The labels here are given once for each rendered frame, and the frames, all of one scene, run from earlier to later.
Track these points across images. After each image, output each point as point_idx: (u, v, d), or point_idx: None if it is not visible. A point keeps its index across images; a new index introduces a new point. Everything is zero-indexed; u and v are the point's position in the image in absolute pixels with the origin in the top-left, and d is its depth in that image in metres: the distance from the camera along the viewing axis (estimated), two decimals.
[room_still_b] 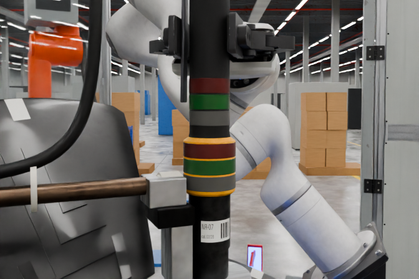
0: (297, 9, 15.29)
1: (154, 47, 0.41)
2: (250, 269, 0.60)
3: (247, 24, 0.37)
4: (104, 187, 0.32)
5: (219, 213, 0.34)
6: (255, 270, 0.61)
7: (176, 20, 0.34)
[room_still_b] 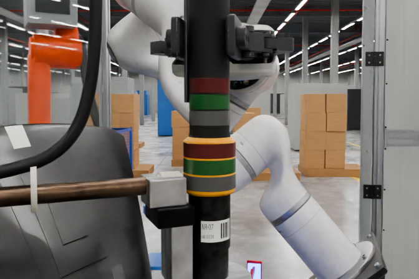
0: None
1: (156, 48, 0.41)
2: None
3: (245, 26, 0.37)
4: (104, 187, 0.32)
5: (219, 213, 0.34)
6: None
7: (179, 22, 0.34)
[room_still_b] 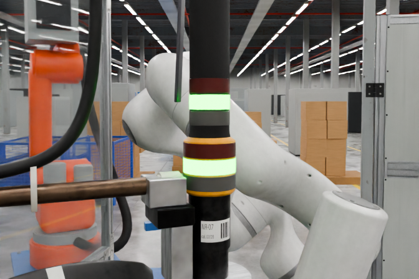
0: None
1: None
2: None
3: None
4: (104, 187, 0.32)
5: (219, 213, 0.34)
6: None
7: None
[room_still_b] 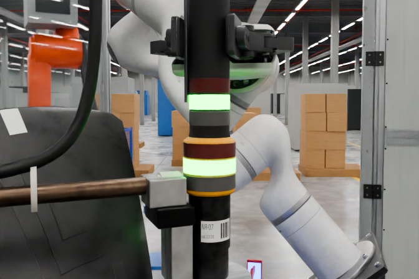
0: None
1: (156, 48, 0.41)
2: None
3: (245, 25, 0.37)
4: (104, 187, 0.32)
5: (219, 213, 0.34)
6: None
7: (179, 22, 0.34)
